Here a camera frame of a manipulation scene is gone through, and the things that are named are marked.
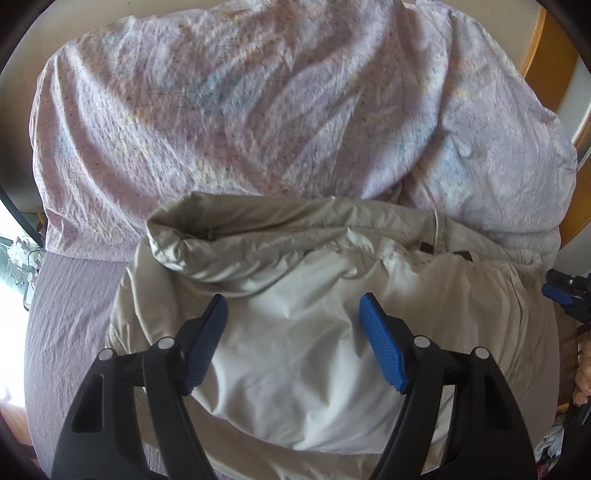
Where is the beige puffer jacket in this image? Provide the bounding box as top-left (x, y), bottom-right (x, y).
top-left (106, 193), bottom-right (559, 479)

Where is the person's hand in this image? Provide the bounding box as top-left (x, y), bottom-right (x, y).
top-left (572, 340), bottom-right (591, 406)

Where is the lilac bed sheet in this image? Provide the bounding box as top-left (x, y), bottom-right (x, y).
top-left (24, 253), bottom-right (126, 474)

